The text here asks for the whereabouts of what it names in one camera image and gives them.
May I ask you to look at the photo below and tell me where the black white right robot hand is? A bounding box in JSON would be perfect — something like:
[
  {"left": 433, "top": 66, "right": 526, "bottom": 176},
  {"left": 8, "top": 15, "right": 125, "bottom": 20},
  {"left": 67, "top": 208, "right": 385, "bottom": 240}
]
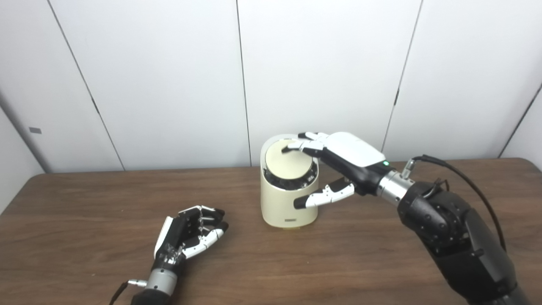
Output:
[{"left": 282, "top": 132, "right": 392, "bottom": 209}]

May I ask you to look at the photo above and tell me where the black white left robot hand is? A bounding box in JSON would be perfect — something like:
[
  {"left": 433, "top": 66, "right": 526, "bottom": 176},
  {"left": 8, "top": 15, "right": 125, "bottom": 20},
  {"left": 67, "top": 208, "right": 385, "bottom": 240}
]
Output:
[{"left": 153, "top": 205, "right": 229, "bottom": 272}]

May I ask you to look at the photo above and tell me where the round cream bin lid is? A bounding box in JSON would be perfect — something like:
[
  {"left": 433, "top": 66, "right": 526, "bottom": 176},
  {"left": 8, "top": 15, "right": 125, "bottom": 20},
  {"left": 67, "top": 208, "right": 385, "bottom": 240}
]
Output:
[{"left": 265, "top": 139, "right": 315, "bottom": 179}]

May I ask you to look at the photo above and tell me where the cream-colored bin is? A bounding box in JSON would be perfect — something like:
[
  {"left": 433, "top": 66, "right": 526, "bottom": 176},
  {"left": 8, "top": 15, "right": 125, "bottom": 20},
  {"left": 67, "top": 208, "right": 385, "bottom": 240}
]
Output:
[{"left": 260, "top": 134, "right": 320, "bottom": 230}]

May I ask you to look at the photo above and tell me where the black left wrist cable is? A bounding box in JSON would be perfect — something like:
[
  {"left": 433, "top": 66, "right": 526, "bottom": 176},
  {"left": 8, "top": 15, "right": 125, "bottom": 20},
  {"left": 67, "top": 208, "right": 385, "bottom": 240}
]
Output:
[{"left": 109, "top": 279, "right": 148, "bottom": 305}]

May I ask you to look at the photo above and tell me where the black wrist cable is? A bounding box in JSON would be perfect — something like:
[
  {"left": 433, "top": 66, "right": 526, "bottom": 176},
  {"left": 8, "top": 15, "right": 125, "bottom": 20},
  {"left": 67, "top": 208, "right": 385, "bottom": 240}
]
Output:
[
  {"left": 109, "top": 279, "right": 148, "bottom": 305},
  {"left": 401, "top": 155, "right": 507, "bottom": 252}
]

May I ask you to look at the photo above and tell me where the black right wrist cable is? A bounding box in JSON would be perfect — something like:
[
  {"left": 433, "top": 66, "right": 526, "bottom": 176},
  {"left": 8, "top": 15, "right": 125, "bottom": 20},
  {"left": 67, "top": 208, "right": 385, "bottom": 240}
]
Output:
[{"left": 401, "top": 155, "right": 507, "bottom": 252}]

